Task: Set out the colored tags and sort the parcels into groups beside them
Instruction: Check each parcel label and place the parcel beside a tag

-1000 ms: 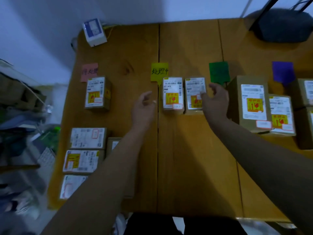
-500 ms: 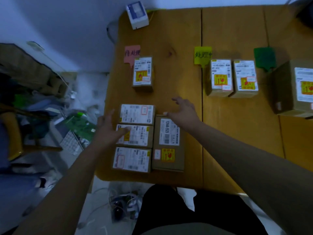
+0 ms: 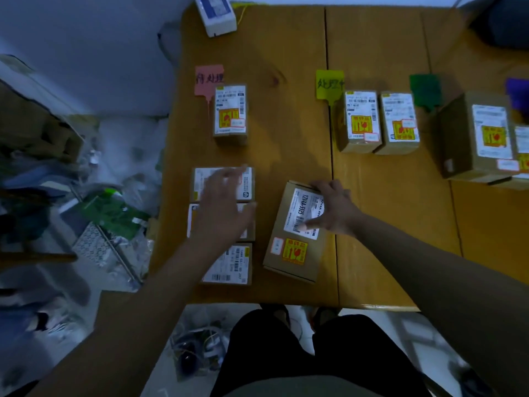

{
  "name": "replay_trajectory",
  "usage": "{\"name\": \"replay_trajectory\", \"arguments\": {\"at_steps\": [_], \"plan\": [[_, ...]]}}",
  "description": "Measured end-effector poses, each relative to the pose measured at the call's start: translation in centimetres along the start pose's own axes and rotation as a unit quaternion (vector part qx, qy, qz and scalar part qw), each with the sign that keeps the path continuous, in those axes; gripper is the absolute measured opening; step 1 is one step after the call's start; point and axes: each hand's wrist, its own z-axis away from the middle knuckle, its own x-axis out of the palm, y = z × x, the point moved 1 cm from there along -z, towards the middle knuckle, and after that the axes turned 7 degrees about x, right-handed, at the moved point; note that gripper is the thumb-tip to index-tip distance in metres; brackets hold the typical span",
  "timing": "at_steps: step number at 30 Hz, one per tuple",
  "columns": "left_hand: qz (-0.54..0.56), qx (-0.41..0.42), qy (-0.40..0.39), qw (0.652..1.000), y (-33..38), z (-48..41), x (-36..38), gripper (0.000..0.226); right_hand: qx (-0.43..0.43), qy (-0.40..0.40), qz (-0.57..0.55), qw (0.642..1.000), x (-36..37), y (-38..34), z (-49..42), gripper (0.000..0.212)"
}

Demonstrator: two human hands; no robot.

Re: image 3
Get dark green paper tag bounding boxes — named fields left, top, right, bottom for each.
left=409, top=74, right=443, bottom=113

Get brown cardboard carton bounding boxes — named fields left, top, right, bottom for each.
left=0, top=78, right=85, bottom=163

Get large cardboard box yellow sticker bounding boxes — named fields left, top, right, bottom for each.
left=438, top=92, right=522, bottom=183

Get dark chair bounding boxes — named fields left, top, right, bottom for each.
left=458, top=0, right=529, bottom=51

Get green circuit board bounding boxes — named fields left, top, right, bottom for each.
left=80, top=189, right=150, bottom=241

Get person's left hand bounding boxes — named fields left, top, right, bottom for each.
left=191, top=164, right=258, bottom=252

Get purple paper tag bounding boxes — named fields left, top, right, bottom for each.
left=505, top=77, right=529, bottom=121

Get small cardboard box yellow sticker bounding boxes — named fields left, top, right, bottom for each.
left=336, top=90, right=382, bottom=154
left=212, top=84, right=249, bottom=146
left=374, top=92, right=421, bottom=156

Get white and blue carton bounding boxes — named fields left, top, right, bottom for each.
left=194, top=0, right=238, bottom=38

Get pile of clear plastic bags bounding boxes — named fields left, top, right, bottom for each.
left=85, top=116, right=169, bottom=219

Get person's right hand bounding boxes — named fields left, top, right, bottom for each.
left=304, top=179, right=366, bottom=239

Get black trousers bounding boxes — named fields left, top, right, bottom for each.
left=210, top=308, right=433, bottom=397

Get dark shoe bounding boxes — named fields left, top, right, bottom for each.
left=260, top=303, right=291, bottom=327
left=310, top=306, right=342, bottom=332

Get yellow-green paper tag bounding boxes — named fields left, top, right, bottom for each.
left=315, top=69, right=345, bottom=106

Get bundle of cables in bag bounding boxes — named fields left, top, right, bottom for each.
left=170, top=320, right=231, bottom=382

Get grey shirt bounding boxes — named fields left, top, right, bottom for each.
left=224, top=375, right=387, bottom=397

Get person's left forearm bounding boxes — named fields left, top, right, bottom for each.
left=25, top=237, right=227, bottom=397

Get pink paper tag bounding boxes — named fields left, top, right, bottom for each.
left=194, top=64, right=225, bottom=104

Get small cardboard box white label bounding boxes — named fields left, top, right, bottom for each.
left=201, top=242, right=253, bottom=286
left=190, top=166, right=256, bottom=203
left=186, top=202, right=256, bottom=243

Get yellow cable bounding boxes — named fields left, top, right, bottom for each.
left=231, top=1, right=258, bottom=26

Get white perforated panel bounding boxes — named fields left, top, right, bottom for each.
left=72, top=222, right=121, bottom=268

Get person's right forearm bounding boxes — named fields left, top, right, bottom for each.
left=351, top=213, right=529, bottom=397

